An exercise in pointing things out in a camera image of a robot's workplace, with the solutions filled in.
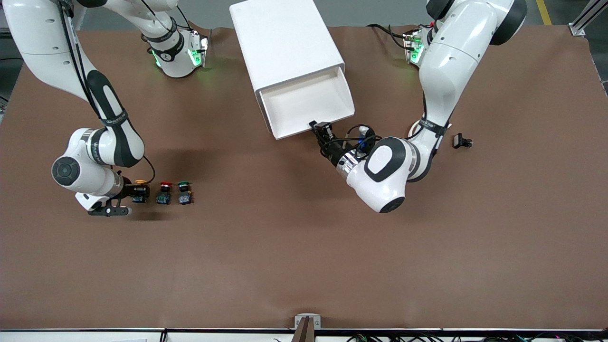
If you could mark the brown table mat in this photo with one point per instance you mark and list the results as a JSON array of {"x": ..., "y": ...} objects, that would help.
[{"x": 304, "y": 247}]

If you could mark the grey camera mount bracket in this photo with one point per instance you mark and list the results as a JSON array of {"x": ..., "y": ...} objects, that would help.
[{"x": 308, "y": 322}]

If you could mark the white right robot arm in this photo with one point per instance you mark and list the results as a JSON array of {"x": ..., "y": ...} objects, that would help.
[{"x": 38, "y": 28}]

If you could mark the small black electrical component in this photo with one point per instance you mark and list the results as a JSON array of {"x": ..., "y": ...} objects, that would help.
[{"x": 459, "y": 140}]

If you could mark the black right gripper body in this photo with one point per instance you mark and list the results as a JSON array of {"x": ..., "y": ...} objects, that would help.
[{"x": 129, "y": 191}]

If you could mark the green push button switch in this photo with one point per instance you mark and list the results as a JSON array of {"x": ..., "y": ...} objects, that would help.
[{"x": 185, "y": 194}]

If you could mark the white curved plastic part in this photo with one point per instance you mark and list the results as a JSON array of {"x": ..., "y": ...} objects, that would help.
[{"x": 411, "y": 129}]

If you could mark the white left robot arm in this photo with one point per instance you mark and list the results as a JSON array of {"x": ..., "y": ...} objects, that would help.
[{"x": 451, "y": 57}]

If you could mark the aluminium frame profile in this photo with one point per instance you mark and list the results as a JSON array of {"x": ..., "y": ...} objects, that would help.
[{"x": 582, "y": 23}]

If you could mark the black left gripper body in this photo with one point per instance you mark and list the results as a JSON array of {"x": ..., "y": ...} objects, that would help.
[{"x": 331, "y": 150}]

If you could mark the red push button switch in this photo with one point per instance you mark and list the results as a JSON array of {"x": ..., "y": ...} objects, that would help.
[{"x": 164, "y": 193}]

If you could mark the yellow push button switch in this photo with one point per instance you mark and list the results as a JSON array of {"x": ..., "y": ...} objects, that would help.
[{"x": 140, "y": 181}]

